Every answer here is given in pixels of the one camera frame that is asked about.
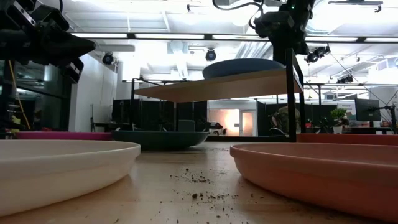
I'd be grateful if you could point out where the dark teal bowl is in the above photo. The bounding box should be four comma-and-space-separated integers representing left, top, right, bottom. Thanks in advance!
111, 130, 210, 151

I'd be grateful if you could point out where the wooden shelf black metal frame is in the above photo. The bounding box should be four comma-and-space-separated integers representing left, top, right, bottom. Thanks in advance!
129, 48, 307, 143

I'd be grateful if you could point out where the person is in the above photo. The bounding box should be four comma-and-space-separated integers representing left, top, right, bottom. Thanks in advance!
269, 105, 302, 137

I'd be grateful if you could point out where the magenta plate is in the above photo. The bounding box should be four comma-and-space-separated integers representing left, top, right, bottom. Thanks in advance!
15, 131, 113, 141

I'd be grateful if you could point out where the yellow cable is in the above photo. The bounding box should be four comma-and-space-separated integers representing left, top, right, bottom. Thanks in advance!
8, 60, 31, 130

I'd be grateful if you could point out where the orange plate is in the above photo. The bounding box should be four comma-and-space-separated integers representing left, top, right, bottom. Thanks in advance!
296, 133, 398, 146

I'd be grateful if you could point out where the black computer monitor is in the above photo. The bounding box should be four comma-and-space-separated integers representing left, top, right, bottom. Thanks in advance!
354, 98, 382, 123

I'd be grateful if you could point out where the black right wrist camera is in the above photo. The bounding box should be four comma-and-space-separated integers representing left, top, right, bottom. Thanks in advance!
254, 11, 295, 39

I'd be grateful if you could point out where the dark blue plate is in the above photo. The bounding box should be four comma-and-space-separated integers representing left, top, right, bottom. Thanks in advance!
202, 58, 286, 80

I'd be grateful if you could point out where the overhead LED light bar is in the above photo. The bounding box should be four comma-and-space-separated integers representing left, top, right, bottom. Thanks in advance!
70, 32, 398, 44

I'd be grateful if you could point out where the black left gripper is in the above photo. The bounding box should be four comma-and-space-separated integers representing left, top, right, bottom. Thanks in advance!
0, 0, 96, 83

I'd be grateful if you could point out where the black ceiling spotlight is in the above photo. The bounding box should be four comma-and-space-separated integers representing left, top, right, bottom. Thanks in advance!
304, 45, 331, 65

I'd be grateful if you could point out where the salmon pink plate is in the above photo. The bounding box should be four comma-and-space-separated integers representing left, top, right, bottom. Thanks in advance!
229, 142, 398, 222

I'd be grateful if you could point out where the green plant in white pot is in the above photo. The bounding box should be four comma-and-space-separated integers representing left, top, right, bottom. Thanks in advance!
329, 108, 348, 135

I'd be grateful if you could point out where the white plate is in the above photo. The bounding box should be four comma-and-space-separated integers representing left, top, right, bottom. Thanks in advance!
0, 139, 142, 218

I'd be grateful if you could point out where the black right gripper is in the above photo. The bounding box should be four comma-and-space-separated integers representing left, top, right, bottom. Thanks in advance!
269, 30, 309, 57

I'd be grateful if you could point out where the black room partition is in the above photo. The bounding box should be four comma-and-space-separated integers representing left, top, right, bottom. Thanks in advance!
111, 98, 208, 132

